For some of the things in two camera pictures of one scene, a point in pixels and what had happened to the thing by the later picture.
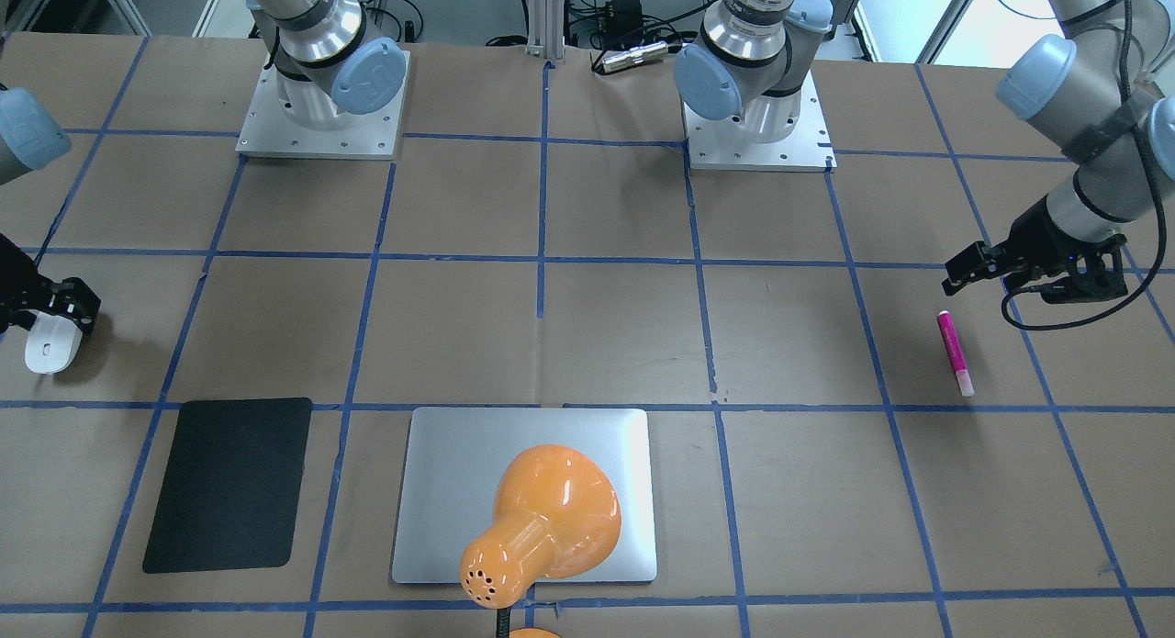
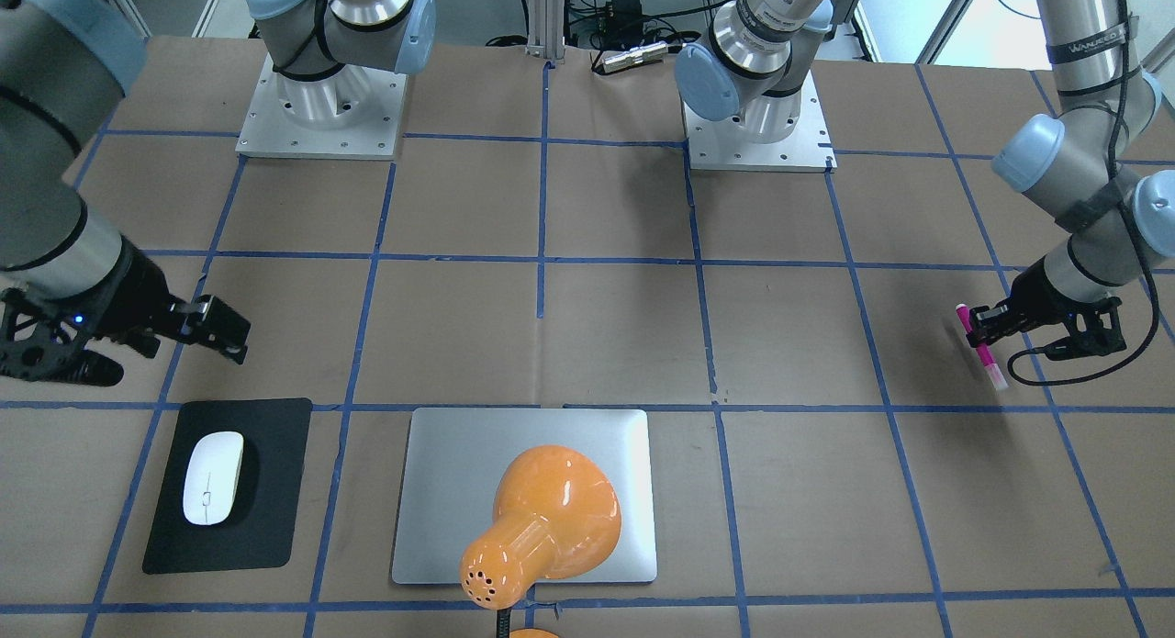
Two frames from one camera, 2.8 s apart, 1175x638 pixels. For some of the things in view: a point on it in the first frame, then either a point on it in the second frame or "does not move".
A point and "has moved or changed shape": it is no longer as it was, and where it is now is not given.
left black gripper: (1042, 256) → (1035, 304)
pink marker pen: (946, 324) → (993, 371)
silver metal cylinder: (634, 55) does not move
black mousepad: (232, 492) does not move
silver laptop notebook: (452, 461) does not move
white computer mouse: (52, 343) has moved or changed shape
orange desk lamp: (555, 515) does not move
